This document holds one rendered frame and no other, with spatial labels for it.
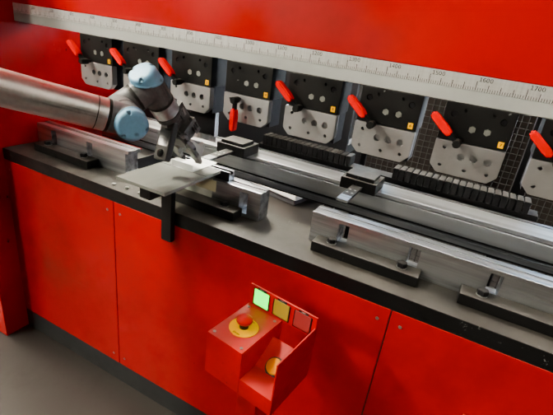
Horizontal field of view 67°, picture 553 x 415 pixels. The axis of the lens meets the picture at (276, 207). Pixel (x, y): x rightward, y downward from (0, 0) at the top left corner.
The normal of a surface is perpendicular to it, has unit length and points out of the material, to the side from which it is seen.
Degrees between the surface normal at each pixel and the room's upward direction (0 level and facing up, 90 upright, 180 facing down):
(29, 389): 0
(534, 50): 90
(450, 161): 90
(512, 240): 90
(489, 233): 90
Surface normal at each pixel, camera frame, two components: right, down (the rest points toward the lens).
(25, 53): 0.88, 0.29
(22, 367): 0.12, -0.91
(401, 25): -0.47, 0.30
